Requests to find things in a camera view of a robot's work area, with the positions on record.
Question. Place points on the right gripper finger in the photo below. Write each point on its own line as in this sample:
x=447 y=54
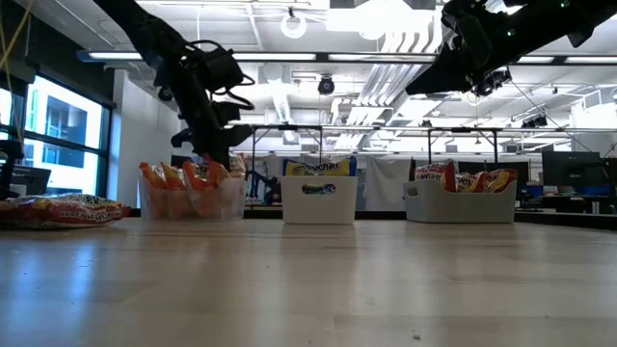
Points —
x=448 y=81

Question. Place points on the blue Maruchan noodle pack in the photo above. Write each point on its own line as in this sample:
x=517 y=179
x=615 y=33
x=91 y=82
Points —
x=318 y=189
x=318 y=168

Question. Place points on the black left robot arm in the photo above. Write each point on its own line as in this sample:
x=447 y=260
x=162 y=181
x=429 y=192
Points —
x=154 y=34

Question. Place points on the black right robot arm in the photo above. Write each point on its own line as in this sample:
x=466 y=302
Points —
x=559 y=21

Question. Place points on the black ceiling spotlight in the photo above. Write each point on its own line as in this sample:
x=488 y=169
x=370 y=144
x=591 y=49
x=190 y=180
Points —
x=165 y=93
x=497 y=79
x=326 y=86
x=534 y=121

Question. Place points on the clear plastic bin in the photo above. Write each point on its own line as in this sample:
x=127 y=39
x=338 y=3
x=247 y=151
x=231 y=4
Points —
x=231 y=202

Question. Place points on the white plastic bin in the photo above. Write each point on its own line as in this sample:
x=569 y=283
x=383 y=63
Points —
x=299 y=207

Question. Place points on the white hanging cloth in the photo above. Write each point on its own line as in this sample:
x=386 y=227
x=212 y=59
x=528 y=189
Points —
x=385 y=183

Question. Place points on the pale grey plastic bin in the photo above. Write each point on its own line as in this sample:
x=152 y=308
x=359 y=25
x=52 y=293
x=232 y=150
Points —
x=458 y=207

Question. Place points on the long ceiling light fixture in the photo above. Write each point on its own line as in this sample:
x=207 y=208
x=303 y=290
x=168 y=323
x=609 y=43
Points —
x=106 y=56

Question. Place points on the large window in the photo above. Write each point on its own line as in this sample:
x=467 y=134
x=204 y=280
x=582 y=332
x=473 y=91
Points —
x=62 y=120

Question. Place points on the black computer monitor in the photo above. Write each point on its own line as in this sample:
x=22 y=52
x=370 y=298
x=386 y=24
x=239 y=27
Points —
x=571 y=168
x=29 y=179

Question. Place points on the black metal rack frame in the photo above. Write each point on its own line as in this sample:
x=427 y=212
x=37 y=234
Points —
x=429 y=144

